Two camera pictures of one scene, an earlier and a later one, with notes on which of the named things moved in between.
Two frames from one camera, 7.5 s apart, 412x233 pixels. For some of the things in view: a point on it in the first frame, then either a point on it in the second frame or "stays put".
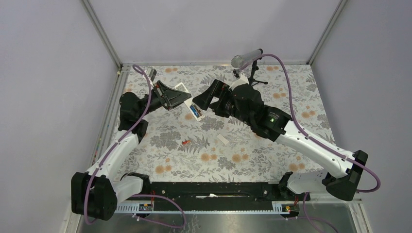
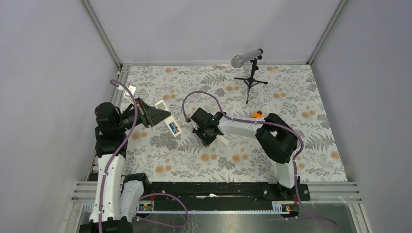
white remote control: (197, 111) to (170, 121)
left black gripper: (172, 97) to (149, 115)
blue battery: (194, 110) to (172, 127)
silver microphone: (240, 61) stays put
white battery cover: (222, 139) stays put
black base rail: (216, 192) stays put
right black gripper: (218, 89) to (206, 141)
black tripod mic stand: (251, 81) stays put
